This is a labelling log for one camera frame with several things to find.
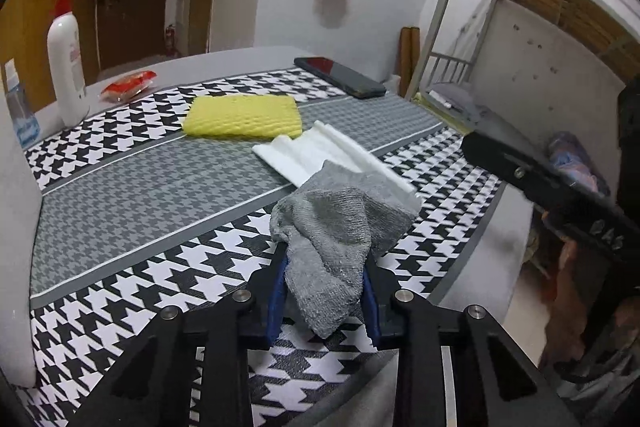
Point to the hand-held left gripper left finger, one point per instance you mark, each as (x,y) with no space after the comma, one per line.
(277,302)

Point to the wooden wardrobe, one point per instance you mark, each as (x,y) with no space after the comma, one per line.
(30,32)

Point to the colourful patterned cloth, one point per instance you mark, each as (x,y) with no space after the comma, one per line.
(575,162)

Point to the white foam box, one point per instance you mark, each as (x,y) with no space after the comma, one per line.
(17,257)

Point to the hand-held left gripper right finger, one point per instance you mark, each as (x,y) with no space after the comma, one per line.
(372,312)

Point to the grey knit cloth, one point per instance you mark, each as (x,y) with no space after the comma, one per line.
(330,237)

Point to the person's right hand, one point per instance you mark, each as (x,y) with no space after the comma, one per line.
(562,327)

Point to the black smartphone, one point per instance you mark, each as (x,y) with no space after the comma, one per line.
(340,74)

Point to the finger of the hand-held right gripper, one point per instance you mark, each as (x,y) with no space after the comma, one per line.
(505,162)

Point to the white foam sheet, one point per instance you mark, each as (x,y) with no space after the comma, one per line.
(320,147)

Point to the red snack packet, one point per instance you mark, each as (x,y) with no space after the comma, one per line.
(127,84)

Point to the houndstooth table runner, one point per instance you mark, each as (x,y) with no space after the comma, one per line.
(150,187)

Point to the wooden boards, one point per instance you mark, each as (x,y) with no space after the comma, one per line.
(410,57)

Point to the white lotion pump bottle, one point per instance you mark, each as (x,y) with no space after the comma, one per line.
(67,72)

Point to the yellow foam net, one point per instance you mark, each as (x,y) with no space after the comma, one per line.
(240,117)

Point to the grey bedding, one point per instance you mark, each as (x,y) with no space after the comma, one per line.
(460,99)

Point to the clear spray bottle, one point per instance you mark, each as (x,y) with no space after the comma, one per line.
(22,117)

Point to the red fire extinguisher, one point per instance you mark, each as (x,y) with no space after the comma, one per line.
(171,41)

